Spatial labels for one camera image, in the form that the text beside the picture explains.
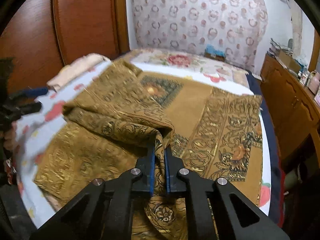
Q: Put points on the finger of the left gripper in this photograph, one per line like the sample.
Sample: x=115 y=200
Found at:
x=29 y=93
x=27 y=109

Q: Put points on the cardboard box on cabinet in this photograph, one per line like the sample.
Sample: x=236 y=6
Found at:
x=289 y=62

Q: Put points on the stack of folded papers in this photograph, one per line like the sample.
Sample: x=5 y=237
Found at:
x=276 y=48

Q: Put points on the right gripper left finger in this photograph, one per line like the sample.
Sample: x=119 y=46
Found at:
x=145 y=183

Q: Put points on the floral rose bedspread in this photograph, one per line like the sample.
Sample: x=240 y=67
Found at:
x=216 y=70

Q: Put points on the navy blue blanket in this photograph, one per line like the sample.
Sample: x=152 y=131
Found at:
x=271 y=192

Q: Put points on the pink jug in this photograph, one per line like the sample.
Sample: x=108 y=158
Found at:
x=314 y=82

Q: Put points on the white strawberry flower blanket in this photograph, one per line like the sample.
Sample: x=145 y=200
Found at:
x=35 y=131

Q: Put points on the blue fluffy item on box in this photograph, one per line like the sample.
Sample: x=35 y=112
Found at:
x=214 y=54

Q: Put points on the brown wooden louvered wardrobe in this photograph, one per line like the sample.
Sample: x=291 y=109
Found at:
x=42 y=36

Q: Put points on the beige tied window curtain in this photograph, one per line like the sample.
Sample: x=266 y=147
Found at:
x=297 y=26

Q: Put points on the folded beige cloth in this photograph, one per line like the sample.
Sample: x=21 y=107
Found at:
x=78 y=67

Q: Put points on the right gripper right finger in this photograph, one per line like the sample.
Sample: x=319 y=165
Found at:
x=172 y=173

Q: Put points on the brown gold patterned garment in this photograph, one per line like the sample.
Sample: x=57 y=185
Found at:
x=111 y=123

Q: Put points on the brown wooden sideboard cabinet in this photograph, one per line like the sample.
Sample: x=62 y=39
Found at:
x=294 y=113

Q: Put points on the circle patterned lace curtain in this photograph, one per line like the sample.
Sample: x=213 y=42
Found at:
x=232 y=27

